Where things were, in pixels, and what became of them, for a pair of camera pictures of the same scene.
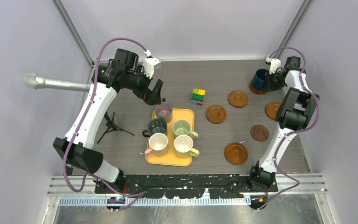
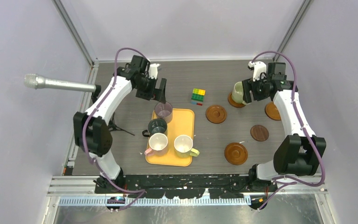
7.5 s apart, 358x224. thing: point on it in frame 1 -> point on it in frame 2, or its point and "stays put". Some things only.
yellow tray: (171, 159) stays put
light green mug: (182, 127) -> (237, 94)
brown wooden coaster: (216, 114) stays put
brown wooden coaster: (237, 99) stays put
